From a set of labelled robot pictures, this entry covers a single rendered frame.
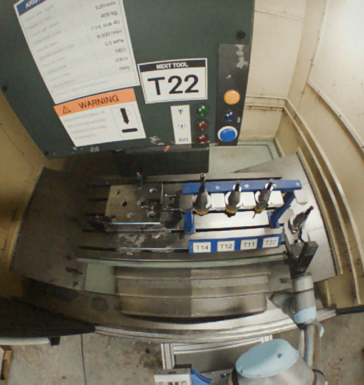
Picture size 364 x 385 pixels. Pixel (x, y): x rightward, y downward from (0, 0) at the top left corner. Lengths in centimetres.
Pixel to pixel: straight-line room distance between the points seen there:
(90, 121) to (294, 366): 59
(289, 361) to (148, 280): 87
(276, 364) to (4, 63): 70
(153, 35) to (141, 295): 108
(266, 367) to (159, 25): 55
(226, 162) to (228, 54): 141
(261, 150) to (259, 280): 114
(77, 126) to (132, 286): 93
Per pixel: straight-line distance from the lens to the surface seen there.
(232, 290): 109
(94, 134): 40
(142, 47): 29
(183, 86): 31
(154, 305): 110
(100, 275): 134
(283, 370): 42
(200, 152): 133
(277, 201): 74
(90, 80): 33
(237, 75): 31
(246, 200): 70
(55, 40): 33
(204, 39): 29
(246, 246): 94
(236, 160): 168
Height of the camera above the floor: 180
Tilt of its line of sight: 57 degrees down
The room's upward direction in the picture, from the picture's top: 8 degrees counter-clockwise
